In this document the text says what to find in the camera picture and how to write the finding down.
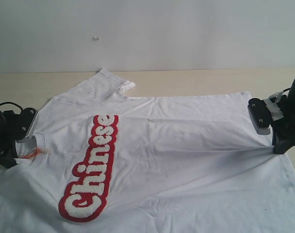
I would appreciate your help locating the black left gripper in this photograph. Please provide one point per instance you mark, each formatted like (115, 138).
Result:
(8, 152)

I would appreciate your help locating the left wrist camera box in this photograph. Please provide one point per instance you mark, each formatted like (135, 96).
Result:
(25, 125)

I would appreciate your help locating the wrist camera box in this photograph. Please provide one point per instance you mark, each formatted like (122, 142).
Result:
(263, 113)
(25, 125)

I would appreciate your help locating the orange neck label tag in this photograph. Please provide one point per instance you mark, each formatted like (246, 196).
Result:
(36, 152)

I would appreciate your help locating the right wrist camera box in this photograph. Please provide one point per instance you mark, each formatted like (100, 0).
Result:
(263, 113)

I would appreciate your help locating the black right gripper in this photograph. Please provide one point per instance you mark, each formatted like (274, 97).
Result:
(284, 129)

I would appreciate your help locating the white t-shirt red patch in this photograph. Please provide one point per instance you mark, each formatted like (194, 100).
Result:
(116, 164)

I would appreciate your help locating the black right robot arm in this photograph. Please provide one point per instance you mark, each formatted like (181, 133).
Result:
(291, 97)

